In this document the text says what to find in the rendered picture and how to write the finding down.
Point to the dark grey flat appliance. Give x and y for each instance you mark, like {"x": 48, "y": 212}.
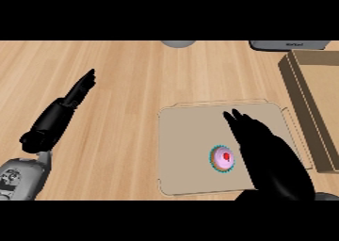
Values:
{"x": 287, "y": 45}

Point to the grey round object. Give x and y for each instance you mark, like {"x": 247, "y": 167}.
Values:
{"x": 177, "y": 44}

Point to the pink frosted cupcake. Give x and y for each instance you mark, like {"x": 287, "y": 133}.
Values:
{"x": 221, "y": 159}

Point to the beige flat tray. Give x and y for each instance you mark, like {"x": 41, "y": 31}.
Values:
{"x": 199, "y": 147}

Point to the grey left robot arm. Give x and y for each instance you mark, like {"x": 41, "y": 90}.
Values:
{"x": 19, "y": 180}

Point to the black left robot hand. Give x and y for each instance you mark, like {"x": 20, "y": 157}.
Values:
{"x": 51, "y": 123}

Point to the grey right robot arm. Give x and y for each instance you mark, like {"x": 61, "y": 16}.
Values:
{"x": 328, "y": 197}

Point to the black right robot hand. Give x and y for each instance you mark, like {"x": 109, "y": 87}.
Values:
{"x": 269, "y": 157}

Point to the brown cardboard box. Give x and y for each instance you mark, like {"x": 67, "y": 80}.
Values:
{"x": 315, "y": 109}

